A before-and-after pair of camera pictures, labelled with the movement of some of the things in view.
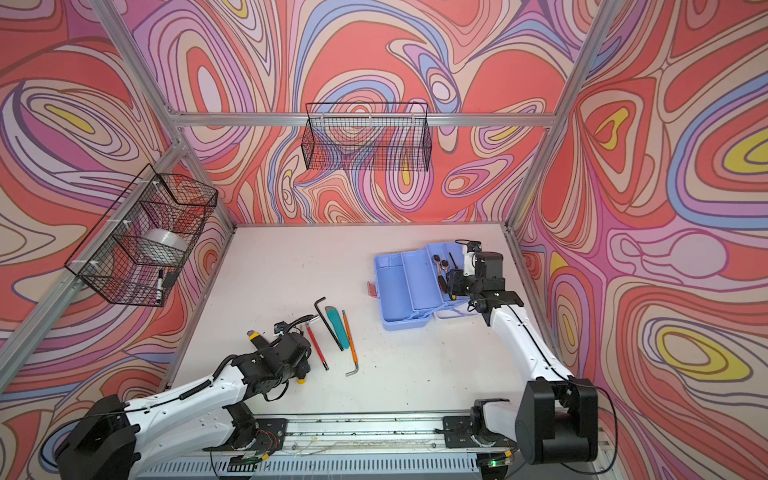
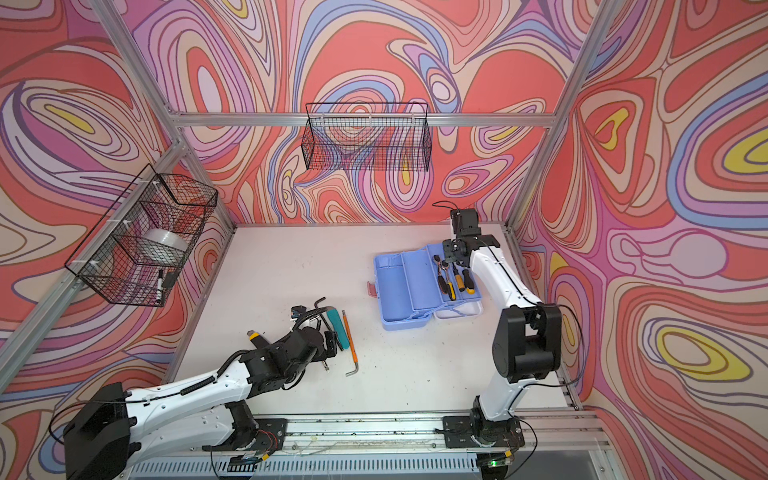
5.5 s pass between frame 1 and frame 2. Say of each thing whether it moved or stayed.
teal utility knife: stayed
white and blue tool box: stayed
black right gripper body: moved
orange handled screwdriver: stayed
